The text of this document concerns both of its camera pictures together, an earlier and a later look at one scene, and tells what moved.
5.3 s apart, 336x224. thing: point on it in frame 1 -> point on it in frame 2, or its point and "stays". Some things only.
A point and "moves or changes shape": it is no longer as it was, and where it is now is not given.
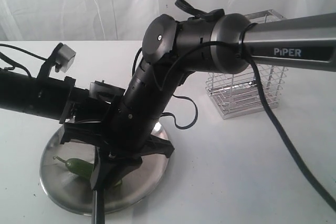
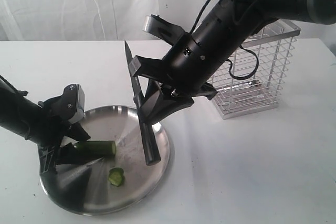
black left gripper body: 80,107 -> 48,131
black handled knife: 98,206 moves or changes shape
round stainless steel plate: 74,192 stays
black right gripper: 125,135 -> 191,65
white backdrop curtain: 117,6 stays
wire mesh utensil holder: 233,94 stays
